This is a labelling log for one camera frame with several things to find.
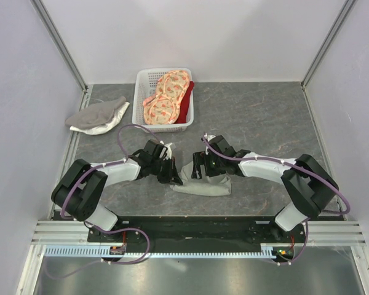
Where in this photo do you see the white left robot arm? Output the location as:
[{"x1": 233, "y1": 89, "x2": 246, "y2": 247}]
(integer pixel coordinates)
[{"x1": 51, "y1": 140, "x2": 183, "y2": 242}]

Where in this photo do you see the grey-green cloth napkin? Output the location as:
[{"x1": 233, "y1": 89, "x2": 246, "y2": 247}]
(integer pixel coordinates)
[{"x1": 170, "y1": 162, "x2": 232, "y2": 197}]

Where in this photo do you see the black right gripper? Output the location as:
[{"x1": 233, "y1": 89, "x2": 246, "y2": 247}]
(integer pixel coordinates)
[{"x1": 192, "y1": 151, "x2": 226, "y2": 179}]

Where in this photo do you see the floral mesh laundry bag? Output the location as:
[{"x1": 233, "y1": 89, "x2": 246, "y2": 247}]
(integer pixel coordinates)
[{"x1": 142, "y1": 69, "x2": 192, "y2": 125}]

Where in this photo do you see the slotted cable duct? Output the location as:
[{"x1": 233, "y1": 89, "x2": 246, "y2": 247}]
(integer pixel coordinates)
[{"x1": 45, "y1": 245, "x2": 295, "y2": 259}]

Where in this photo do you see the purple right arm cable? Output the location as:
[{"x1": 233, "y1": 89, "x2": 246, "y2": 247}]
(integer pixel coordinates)
[{"x1": 201, "y1": 133, "x2": 351, "y2": 267}]

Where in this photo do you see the red cloth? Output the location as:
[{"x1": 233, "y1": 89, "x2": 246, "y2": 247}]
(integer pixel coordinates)
[{"x1": 175, "y1": 81, "x2": 194, "y2": 124}]

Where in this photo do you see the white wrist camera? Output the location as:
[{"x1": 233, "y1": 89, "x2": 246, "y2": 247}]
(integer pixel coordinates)
[
  {"x1": 159, "y1": 141, "x2": 176, "y2": 160},
  {"x1": 201, "y1": 132, "x2": 216, "y2": 154}
]

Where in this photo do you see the white cloth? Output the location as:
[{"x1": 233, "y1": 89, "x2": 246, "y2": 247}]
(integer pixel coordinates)
[{"x1": 69, "y1": 101, "x2": 130, "y2": 136}]

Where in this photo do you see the aluminium frame rail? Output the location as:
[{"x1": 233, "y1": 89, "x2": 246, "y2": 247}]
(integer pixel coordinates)
[{"x1": 0, "y1": 1, "x2": 369, "y2": 294}]

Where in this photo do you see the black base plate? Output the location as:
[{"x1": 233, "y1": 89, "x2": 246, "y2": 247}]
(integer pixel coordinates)
[{"x1": 88, "y1": 216, "x2": 305, "y2": 246}]

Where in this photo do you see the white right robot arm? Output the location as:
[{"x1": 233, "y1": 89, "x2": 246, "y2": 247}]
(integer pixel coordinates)
[{"x1": 191, "y1": 135, "x2": 339, "y2": 242}]

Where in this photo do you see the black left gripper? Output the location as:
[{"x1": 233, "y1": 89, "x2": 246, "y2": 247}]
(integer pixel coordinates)
[{"x1": 151, "y1": 156, "x2": 182, "y2": 186}]

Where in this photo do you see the grey cloth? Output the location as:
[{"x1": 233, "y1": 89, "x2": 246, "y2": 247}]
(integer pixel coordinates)
[{"x1": 65, "y1": 96, "x2": 127, "y2": 129}]

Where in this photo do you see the white perforated plastic basket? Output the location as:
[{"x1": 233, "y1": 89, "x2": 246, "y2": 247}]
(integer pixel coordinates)
[{"x1": 132, "y1": 68, "x2": 194, "y2": 132}]

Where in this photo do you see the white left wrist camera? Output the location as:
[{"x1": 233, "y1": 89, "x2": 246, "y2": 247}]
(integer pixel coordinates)
[{"x1": 159, "y1": 141, "x2": 176, "y2": 160}]

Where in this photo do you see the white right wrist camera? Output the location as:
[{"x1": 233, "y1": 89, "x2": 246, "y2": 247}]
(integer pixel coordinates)
[{"x1": 201, "y1": 132, "x2": 216, "y2": 154}]

